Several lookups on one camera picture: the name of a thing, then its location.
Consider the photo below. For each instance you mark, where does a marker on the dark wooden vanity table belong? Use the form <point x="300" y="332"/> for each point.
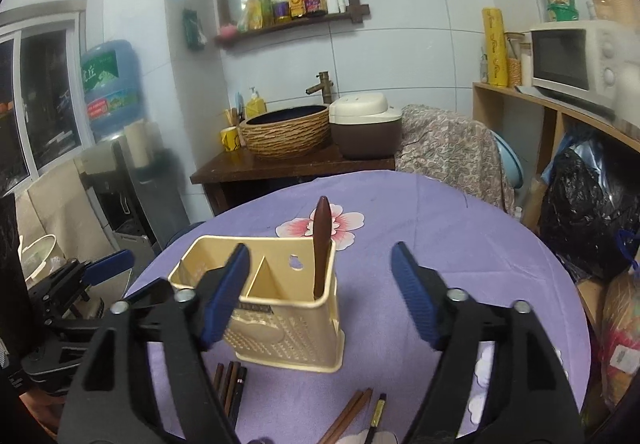
<point x="280" y="168"/>

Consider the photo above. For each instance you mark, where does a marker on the colourful plastic bags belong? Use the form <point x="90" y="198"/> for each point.
<point x="622" y="339"/>

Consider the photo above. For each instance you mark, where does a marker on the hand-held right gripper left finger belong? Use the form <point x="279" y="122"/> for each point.
<point x="226" y="296"/>

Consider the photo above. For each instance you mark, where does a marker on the cream plastic utensil holder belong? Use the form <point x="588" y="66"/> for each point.
<point x="280" y="339"/>

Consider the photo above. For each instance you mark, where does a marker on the dark chopsticks bundle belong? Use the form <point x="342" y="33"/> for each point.
<point x="239" y="399"/>

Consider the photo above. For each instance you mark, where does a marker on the yellow seasoning packet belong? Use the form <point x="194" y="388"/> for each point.
<point x="252" y="14"/>

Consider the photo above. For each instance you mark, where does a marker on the white jar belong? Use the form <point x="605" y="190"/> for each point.
<point x="526" y="66"/>

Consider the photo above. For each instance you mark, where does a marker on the white pot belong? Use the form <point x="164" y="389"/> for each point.
<point x="37" y="251"/>

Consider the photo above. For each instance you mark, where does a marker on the woven pattern wash basin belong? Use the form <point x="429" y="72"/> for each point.
<point x="285" y="133"/>

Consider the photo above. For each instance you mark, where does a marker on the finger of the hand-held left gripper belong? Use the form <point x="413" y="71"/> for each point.
<point x="150" y="291"/>
<point x="107" y="264"/>

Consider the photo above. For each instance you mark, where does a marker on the green hanging packet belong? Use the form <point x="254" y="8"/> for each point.
<point x="192" y="28"/>

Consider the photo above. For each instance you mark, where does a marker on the blue plastic basin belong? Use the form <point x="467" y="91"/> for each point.
<point x="511" y="158"/>

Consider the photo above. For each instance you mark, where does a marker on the dark wooden spoon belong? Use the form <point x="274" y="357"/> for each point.
<point x="321" y="234"/>

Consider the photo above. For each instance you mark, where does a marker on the beige lidded container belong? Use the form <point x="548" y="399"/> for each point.
<point x="601" y="4"/>

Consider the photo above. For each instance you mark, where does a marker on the floral cloth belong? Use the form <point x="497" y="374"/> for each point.
<point x="450" y="148"/>

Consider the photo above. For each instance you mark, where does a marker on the blue water jug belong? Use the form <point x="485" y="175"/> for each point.
<point x="110" y="83"/>

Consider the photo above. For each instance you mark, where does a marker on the blue toothbrush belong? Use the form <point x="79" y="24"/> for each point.
<point x="239" y="103"/>

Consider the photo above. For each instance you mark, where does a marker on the pink round object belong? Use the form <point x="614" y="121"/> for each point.
<point x="228" y="30"/>

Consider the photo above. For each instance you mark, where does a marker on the wooden shelf unit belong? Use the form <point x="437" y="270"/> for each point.
<point x="500" y="123"/>

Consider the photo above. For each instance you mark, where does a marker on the water dispenser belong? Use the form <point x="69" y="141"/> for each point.
<point x="150" y="204"/>

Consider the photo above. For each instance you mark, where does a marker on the purple label oil bottle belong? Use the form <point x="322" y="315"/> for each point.
<point x="281" y="3"/>

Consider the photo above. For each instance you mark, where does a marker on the green yellow oil bottle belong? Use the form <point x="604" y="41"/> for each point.
<point x="266" y="7"/>

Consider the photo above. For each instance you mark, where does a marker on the yellow tall package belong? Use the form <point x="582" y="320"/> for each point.
<point x="494" y="46"/>

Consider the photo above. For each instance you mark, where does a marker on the yellow soap pump bottle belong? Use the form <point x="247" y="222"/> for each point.
<point x="255" y="106"/>

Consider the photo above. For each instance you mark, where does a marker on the yellow cup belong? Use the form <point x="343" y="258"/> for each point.
<point x="231" y="139"/>

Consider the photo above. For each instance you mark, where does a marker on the blue plastic bag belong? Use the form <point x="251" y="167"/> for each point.
<point x="570" y="148"/>

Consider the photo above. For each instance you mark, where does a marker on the black chopstick with gold band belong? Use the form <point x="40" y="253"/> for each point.
<point x="377" y="411"/>

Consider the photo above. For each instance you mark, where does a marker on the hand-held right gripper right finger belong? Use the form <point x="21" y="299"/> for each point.
<point x="414" y="296"/>

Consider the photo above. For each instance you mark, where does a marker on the black plastic bag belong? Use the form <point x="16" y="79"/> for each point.
<point x="585" y="219"/>

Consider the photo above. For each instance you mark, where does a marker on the bamboo style faucet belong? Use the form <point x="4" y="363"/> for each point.
<point x="325" y="86"/>

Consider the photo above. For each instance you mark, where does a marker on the glass jar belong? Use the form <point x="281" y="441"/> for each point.
<point x="514" y="61"/>

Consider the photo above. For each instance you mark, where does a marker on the brown wooden chopstick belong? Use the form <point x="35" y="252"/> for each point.
<point x="340" y="419"/>
<point x="217" y="374"/>
<point x="230" y="386"/>
<point x="352" y="416"/>

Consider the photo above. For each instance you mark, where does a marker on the white microwave oven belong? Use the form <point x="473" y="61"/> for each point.
<point x="595" y="53"/>

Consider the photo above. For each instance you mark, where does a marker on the window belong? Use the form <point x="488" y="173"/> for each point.
<point x="45" y="98"/>

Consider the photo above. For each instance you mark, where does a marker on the purple floral tablecloth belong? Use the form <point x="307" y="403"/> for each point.
<point x="425" y="224"/>

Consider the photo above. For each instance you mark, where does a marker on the white brown rice cooker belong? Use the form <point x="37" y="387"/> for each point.
<point x="365" y="128"/>

